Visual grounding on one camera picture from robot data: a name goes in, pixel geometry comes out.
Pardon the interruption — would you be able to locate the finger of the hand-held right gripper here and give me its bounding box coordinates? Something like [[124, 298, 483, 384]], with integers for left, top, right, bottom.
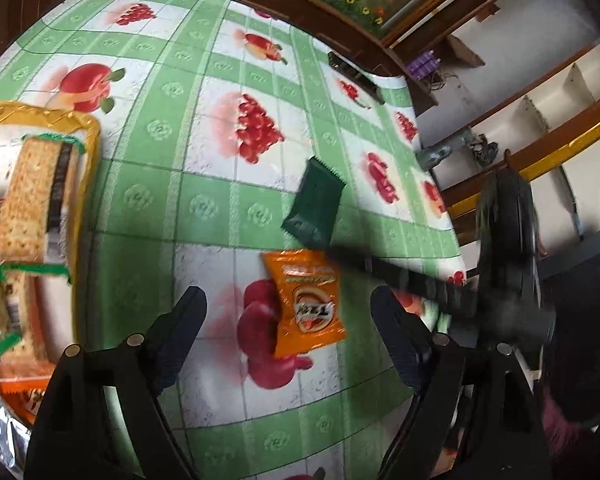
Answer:
[[325, 244, 481, 322]]

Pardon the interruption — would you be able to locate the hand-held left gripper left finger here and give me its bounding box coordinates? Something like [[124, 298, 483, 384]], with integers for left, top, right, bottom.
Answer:
[[24, 285, 209, 480]]

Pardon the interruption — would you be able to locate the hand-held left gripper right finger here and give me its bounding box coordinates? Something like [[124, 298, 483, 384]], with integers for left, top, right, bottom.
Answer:
[[370, 285, 556, 480]]

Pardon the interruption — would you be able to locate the small orange snack packet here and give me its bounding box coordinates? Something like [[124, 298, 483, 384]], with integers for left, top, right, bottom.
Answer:
[[260, 248, 349, 360]]

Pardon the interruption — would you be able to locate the dark green snack packet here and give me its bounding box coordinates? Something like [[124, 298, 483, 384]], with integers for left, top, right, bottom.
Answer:
[[281, 156, 346, 252]]

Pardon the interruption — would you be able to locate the orange-edged cracker packet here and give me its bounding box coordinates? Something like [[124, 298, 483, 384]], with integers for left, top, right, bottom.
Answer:
[[0, 280, 57, 397]]

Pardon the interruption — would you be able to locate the orange and black snack packet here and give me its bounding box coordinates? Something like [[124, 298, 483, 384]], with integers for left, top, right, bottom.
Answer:
[[16, 387, 49, 427]]

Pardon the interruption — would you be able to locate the yellow tray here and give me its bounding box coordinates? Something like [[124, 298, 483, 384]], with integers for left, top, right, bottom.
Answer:
[[0, 101, 102, 431]]

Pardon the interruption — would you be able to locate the large green-edged cracker packet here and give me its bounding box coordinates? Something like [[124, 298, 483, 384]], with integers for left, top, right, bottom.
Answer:
[[0, 131, 86, 287]]

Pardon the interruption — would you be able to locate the silver foil snack packet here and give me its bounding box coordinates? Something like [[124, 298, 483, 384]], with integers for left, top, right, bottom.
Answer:
[[0, 377, 32, 480]]

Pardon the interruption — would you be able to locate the person's right forearm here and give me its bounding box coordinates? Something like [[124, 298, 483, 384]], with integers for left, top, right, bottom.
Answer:
[[540, 385, 599, 467]]

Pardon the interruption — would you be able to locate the grey metal cylinder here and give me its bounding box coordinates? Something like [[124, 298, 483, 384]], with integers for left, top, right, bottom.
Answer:
[[417, 127, 477, 172]]

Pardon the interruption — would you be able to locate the green checkered fruit tablecloth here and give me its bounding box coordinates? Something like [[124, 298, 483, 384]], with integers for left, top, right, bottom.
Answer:
[[0, 0, 469, 480]]

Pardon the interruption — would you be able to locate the wooden shelf unit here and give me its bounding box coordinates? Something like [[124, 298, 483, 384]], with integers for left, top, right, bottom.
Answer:
[[395, 0, 600, 243]]

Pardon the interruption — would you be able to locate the purple pack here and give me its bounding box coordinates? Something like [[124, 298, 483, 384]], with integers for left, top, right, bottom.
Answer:
[[407, 51, 440, 80]]

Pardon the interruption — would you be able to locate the black remote control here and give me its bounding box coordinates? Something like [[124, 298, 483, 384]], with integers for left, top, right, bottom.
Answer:
[[327, 51, 386, 106]]

